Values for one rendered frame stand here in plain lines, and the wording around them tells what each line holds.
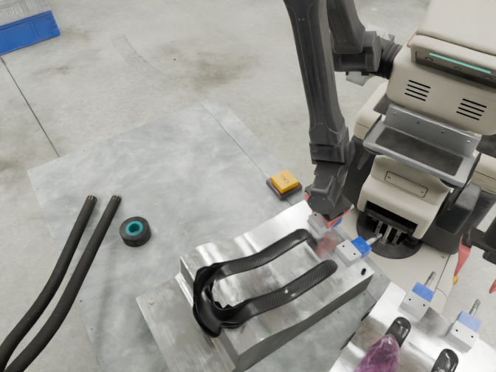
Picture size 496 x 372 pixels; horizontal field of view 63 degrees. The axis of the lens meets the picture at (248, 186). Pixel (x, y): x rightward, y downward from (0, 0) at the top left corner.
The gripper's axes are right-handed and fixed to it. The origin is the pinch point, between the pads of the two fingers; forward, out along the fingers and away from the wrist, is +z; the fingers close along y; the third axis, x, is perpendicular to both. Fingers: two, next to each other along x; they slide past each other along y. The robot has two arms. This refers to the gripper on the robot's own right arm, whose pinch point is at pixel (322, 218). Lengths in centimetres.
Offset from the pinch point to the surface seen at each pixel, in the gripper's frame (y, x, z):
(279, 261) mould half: 2.9, -15.4, 2.8
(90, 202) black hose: -44, -48, 8
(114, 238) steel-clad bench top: -31, -47, 11
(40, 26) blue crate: -305, -24, 77
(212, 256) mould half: -4.5, -29.2, -1.8
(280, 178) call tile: -21.6, 2.6, 7.0
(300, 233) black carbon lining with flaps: -0.6, -6.3, 2.4
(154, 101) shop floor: -183, 17, 89
